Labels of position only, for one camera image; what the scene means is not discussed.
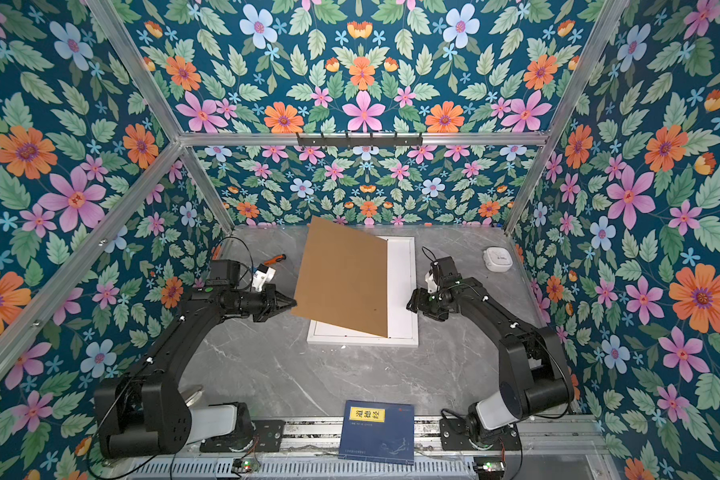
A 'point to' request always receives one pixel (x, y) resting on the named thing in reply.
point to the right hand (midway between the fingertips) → (415, 306)
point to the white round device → (497, 259)
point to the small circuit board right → (489, 467)
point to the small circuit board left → (241, 465)
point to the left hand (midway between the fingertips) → (296, 295)
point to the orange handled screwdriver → (275, 259)
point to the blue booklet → (378, 432)
